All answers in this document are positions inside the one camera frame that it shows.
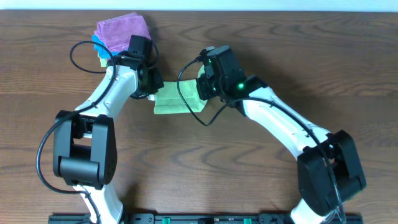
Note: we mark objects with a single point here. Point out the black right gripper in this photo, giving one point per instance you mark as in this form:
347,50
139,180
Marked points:
203,94

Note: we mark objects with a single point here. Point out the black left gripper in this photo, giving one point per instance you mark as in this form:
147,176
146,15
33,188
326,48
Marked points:
154,82

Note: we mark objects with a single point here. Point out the light green microfiber cloth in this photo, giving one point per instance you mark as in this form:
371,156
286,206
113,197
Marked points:
168,100

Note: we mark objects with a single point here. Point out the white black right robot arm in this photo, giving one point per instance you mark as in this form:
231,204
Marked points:
328,164

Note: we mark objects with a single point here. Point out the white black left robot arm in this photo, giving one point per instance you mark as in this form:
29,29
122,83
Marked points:
84,148

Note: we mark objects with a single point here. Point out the bottom folded green cloth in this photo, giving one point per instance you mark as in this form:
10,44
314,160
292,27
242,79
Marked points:
103,61

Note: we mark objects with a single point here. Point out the folded blue cloth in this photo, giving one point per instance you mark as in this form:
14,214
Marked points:
101,51

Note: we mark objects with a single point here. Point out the top folded purple cloth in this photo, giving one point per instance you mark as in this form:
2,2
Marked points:
116,33

